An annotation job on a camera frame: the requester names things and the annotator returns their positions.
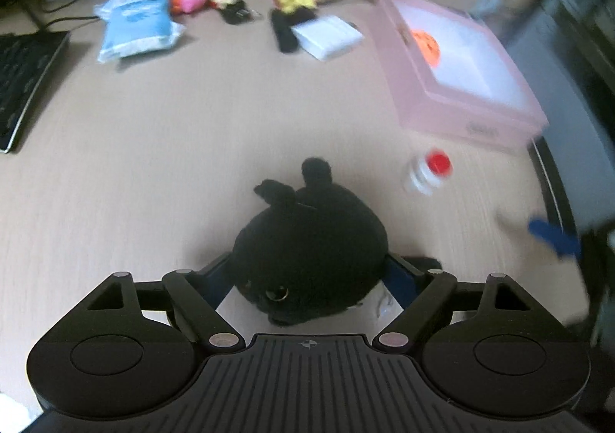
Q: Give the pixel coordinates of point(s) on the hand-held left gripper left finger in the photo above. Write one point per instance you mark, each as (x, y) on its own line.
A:
(222, 281)

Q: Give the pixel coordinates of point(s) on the blue tissue packet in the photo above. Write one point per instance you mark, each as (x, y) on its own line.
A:
(137, 22)

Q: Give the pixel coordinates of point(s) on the black keyboard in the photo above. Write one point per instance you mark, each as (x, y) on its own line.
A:
(24, 82)

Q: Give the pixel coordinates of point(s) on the wind-up doll figurine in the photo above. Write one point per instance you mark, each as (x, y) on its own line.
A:
(230, 5)

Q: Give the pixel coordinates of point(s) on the black oblong object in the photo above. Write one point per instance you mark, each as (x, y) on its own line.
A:
(284, 34)

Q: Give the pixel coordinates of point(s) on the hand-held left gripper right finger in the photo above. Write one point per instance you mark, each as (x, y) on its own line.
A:
(396, 281)

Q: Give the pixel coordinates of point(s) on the wooden desktop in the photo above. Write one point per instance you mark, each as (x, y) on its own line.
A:
(144, 149)

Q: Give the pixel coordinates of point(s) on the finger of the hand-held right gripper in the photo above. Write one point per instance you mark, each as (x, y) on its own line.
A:
(552, 236)

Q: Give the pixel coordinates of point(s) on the black computer case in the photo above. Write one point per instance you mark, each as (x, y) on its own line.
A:
(567, 53)

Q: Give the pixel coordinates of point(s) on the small white box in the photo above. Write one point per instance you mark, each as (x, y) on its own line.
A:
(326, 35)

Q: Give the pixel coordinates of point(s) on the black plush toy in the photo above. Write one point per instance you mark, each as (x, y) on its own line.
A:
(312, 231)

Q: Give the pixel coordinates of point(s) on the pink cardboard box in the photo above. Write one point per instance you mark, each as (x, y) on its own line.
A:
(418, 91)

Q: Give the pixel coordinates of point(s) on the orange toy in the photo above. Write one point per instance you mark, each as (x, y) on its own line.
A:
(426, 47)

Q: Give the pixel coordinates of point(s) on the small bottle with red cap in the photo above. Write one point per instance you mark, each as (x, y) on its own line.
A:
(425, 173)

